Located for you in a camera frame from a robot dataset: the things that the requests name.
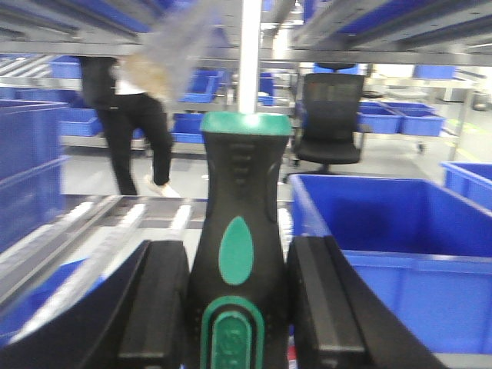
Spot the black office chair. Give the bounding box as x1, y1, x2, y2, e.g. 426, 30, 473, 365
293, 62, 364, 175

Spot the green-black screwdriver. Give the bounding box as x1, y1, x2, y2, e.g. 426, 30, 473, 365
183, 1, 291, 368

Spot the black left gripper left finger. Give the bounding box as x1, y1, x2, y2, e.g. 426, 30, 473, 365
1, 241, 188, 368

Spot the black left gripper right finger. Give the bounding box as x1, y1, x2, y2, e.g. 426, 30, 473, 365
288, 236, 444, 368

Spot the person in black clothes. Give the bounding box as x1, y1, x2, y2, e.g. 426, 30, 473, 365
78, 56, 180, 198

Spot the blue bin on rollers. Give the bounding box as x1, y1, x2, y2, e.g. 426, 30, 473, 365
290, 175, 491, 354

